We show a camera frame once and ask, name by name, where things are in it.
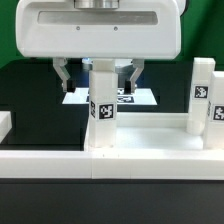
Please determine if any white left fence block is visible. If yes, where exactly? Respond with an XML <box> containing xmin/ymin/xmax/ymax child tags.
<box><xmin>0</xmin><ymin>111</ymin><xmax>12</xmax><ymax>143</ymax></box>

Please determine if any fiducial marker sheet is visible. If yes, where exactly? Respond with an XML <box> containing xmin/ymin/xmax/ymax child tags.
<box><xmin>62</xmin><ymin>88</ymin><xmax>157</xmax><ymax>105</ymax></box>

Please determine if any white desk tabletop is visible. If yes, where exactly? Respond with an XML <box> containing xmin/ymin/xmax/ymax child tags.
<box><xmin>83</xmin><ymin>111</ymin><xmax>224</xmax><ymax>153</ymax></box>

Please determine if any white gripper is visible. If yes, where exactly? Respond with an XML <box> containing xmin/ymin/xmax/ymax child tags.
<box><xmin>16</xmin><ymin>0</ymin><xmax>182</xmax><ymax>94</ymax></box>

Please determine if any white front fence bar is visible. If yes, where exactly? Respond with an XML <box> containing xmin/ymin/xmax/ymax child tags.
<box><xmin>0</xmin><ymin>150</ymin><xmax>224</xmax><ymax>180</ymax></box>

